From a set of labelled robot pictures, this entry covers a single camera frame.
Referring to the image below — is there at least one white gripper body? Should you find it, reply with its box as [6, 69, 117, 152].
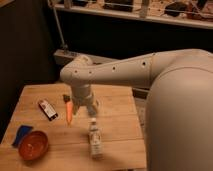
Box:
[71, 84, 98, 117]

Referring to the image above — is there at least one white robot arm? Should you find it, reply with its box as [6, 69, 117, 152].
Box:
[60, 49, 213, 171]

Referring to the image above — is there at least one orange ceramic bowl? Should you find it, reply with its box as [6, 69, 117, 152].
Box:
[18, 131, 49, 161]

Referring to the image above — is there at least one orange toy carrot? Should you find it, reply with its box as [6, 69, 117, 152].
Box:
[63, 94, 73, 125]

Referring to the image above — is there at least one red and white box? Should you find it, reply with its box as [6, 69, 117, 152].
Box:
[38, 100, 58, 121]

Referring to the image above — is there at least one clear plastic bottle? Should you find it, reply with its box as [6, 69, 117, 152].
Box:
[88, 118, 102, 159]

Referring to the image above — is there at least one metal pole stand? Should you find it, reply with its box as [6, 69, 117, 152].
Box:
[50, 0, 71, 54]

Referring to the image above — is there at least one blue cloth piece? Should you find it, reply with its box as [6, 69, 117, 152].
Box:
[12, 125, 33, 148]

